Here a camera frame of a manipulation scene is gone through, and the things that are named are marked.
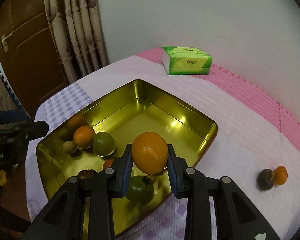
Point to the green tomato with stem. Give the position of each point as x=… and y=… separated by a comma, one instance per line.
x=140, y=190

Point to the beige patterned curtain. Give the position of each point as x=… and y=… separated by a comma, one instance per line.
x=77, y=34

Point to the small brown kiwi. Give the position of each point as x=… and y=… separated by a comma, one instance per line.
x=69, y=147

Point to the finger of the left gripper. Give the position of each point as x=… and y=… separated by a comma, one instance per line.
x=8, y=117
x=29, y=131

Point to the dark mangosteen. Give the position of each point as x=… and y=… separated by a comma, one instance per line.
x=84, y=174
x=265, y=180

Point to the dark mangosteen back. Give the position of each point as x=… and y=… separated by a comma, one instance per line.
x=265, y=180

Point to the silver door handle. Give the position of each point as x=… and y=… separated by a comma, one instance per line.
x=4, y=39

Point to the pink purple checked tablecloth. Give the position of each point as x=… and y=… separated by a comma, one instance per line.
x=255, y=132

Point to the large orange mandarin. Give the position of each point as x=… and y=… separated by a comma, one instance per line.
x=83, y=136

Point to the red gold toffee tin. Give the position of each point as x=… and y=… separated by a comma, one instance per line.
x=134, y=108

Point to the small back orange mandarin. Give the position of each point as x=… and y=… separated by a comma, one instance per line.
x=280, y=175

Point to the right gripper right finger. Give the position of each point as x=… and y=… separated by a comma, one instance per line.
x=236, y=215

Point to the red tomato front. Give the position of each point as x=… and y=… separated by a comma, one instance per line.
x=107, y=163

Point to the dark mangosteen front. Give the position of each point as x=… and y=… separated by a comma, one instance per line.
x=84, y=174

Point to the green tomato front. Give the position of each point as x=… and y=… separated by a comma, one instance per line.
x=103, y=144

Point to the yellow-orange mandarin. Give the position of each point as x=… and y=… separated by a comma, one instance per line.
x=150, y=153

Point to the green tissue pack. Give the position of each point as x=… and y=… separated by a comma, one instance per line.
x=186, y=61

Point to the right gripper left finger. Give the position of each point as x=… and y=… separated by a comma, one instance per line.
x=63, y=216

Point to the brown wooden door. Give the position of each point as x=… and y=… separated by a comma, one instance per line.
x=31, y=64

